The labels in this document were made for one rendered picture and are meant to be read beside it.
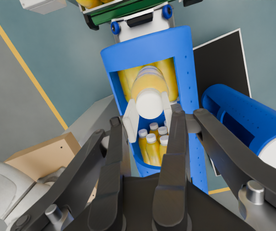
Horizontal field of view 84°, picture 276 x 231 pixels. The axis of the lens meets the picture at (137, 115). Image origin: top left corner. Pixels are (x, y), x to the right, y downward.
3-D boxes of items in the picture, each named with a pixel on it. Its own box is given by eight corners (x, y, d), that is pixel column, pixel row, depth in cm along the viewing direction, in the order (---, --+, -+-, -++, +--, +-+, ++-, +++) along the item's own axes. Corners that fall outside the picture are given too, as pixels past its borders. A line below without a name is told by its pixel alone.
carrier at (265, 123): (217, 77, 141) (194, 100, 151) (303, 116, 61) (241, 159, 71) (238, 96, 146) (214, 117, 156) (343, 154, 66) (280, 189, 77)
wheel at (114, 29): (116, 33, 58) (121, 32, 59) (113, 19, 57) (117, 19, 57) (112, 36, 62) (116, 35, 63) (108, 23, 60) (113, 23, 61)
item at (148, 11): (130, 29, 63) (125, 25, 51) (128, 23, 62) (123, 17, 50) (154, 22, 61) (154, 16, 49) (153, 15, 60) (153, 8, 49)
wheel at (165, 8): (163, 19, 56) (167, 18, 55) (160, 5, 55) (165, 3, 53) (169, 19, 59) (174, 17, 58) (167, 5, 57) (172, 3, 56)
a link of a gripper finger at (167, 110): (163, 110, 15) (171, 109, 15) (160, 91, 21) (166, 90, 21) (169, 136, 16) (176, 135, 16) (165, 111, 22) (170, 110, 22)
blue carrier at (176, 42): (153, 198, 96) (157, 253, 70) (109, 51, 64) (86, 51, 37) (199, 190, 93) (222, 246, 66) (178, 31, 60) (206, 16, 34)
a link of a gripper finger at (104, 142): (126, 147, 15) (97, 152, 16) (131, 123, 20) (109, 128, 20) (121, 134, 14) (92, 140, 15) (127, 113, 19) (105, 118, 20)
